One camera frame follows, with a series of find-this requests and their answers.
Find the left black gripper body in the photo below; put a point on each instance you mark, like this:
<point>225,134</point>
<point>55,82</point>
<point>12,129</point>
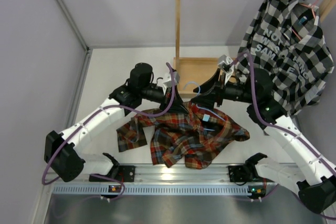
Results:
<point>153,93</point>

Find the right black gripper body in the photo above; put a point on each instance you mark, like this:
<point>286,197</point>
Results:
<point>237,92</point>

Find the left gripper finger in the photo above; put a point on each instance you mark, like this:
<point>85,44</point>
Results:
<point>178,104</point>
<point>166,105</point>

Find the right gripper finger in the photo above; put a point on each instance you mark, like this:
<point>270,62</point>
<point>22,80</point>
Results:
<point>209,99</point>
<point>210,86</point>

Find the blue wire hanger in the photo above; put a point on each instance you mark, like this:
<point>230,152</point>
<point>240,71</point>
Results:
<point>206,116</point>

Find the red brown plaid shirt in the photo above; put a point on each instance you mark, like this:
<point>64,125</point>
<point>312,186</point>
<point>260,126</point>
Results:
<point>181,136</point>

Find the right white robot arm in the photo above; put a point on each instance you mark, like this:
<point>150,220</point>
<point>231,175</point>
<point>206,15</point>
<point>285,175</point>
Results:
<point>271,118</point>

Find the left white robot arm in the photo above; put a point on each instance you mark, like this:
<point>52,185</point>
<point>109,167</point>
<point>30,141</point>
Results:
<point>64,151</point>

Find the black white checkered shirt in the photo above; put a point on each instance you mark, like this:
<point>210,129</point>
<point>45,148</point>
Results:
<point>299,72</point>

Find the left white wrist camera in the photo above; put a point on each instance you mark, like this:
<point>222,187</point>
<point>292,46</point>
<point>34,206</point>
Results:
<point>171,79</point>

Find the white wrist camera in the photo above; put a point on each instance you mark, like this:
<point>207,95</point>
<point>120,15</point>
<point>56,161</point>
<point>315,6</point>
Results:
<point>171,79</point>
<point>226,64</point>

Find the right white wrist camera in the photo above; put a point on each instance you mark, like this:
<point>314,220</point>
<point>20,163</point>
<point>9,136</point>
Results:
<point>226,64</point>

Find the aluminium frame post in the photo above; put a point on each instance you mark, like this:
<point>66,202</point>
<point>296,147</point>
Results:
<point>72,24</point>

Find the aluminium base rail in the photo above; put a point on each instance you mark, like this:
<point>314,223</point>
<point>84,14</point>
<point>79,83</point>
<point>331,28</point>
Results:
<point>178,172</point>

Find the perforated cable duct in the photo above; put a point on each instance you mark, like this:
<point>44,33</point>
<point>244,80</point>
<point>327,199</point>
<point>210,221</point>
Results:
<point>189,190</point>

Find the pink wire hanger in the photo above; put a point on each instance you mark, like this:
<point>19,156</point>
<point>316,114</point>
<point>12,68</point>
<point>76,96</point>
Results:
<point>304,23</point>

